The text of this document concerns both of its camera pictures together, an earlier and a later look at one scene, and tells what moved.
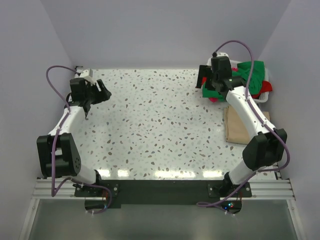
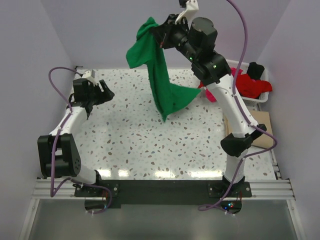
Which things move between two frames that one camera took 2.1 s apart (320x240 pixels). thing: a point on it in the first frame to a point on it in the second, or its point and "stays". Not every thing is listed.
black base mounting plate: x=164 y=192 stays
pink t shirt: x=214 y=100 stays
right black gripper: x=204 y=71 to x=164 y=32
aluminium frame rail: x=260 y=189 stays
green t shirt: x=244 y=69 to x=170 y=96
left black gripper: x=105 y=93 stays
